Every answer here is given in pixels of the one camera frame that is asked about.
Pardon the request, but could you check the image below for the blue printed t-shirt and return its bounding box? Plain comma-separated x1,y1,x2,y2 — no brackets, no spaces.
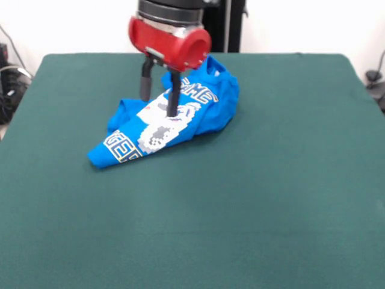
87,55,241,170

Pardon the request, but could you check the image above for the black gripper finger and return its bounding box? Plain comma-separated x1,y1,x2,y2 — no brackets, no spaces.
166,69,182,117
139,57,155,102

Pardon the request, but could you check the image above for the dark stand base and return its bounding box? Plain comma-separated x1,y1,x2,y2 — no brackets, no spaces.
0,43,32,125
365,69,385,114

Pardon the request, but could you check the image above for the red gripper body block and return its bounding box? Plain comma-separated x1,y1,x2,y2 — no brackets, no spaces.
128,16,212,73

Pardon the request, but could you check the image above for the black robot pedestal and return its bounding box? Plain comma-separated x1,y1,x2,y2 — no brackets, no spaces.
203,0,249,54

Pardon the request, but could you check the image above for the dark green table cloth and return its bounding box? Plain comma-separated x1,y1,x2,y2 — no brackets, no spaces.
0,53,385,289

